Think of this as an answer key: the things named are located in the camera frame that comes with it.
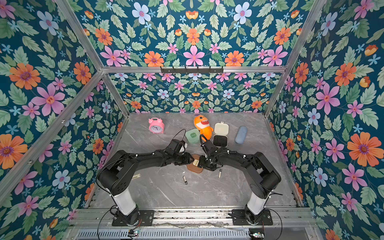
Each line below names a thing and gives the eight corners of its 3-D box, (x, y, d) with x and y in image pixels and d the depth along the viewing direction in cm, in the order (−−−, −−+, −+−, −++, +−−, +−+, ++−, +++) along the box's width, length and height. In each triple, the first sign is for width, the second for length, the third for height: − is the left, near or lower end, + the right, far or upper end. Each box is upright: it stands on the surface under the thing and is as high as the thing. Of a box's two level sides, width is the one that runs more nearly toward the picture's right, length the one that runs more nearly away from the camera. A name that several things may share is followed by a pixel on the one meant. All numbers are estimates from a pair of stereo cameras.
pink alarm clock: (151, 133, 110) (147, 123, 101) (153, 127, 113) (149, 117, 105) (164, 133, 110) (160, 123, 101) (165, 127, 113) (162, 117, 105)
